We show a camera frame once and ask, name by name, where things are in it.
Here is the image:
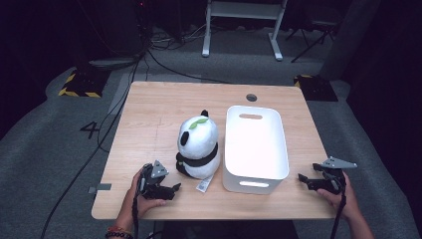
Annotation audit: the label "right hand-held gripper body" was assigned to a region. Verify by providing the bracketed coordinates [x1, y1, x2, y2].
[312, 156, 358, 195]

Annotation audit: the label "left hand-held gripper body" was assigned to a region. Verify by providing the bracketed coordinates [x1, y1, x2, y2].
[138, 159, 171, 201]

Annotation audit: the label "person's left hand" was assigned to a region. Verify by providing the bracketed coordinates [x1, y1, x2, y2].
[126, 168, 167, 221]

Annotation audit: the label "person's right hand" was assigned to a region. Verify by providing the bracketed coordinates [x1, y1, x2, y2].
[316, 170, 361, 221]

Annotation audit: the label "panda plush toy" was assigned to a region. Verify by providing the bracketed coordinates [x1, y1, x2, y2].
[175, 110, 221, 194]

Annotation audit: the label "white plastic storage box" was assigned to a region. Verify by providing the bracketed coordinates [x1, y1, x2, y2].
[221, 105, 291, 196]

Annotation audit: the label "grey tape strip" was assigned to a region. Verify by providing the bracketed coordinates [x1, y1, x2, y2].
[88, 182, 112, 195]

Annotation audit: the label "black yellow striped floor plate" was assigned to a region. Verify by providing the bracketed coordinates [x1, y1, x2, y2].
[58, 68, 111, 100]
[293, 74, 339, 103]

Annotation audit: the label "dark stand base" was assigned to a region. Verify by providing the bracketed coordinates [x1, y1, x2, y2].
[87, 56, 141, 72]

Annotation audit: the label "grey curtain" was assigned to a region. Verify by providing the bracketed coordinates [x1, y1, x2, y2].
[318, 0, 383, 82]

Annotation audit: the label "black tripod stand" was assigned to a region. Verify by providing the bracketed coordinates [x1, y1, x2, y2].
[285, 18, 336, 64]

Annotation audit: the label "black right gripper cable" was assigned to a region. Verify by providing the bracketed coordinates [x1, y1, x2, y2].
[329, 178, 348, 239]

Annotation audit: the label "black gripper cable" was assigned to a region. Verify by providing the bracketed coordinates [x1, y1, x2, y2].
[329, 178, 348, 239]
[131, 172, 147, 239]

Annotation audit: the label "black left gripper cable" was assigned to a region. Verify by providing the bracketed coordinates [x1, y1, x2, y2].
[131, 172, 147, 239]

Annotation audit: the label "beaded bracelets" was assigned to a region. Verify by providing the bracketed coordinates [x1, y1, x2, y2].
[105, 225, 134, 239]

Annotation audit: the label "long black floor cable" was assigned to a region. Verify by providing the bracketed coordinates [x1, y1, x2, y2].
[39, 49, 143, 239]

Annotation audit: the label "white metal table frame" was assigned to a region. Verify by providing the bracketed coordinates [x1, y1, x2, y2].
[201, 0, 289, 62]

